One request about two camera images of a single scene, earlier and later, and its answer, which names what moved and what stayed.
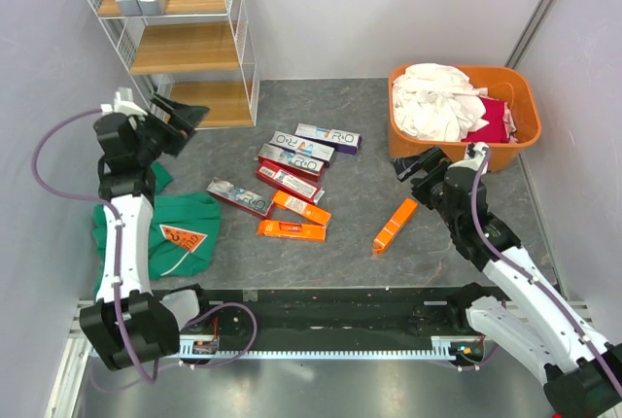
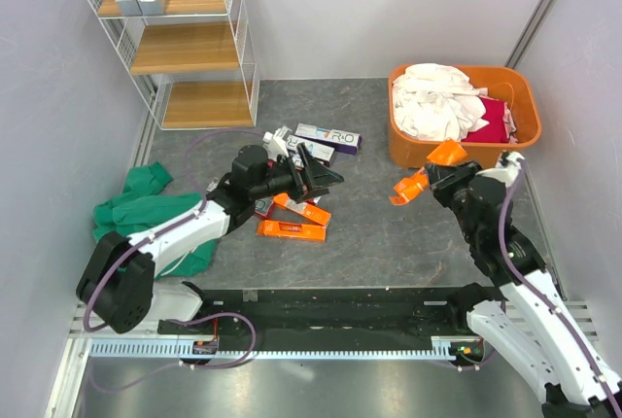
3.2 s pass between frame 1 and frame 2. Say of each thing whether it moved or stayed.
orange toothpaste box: moved
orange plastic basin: stayed
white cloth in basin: stayed
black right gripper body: moved
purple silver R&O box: stayed
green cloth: stayed
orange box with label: stayed
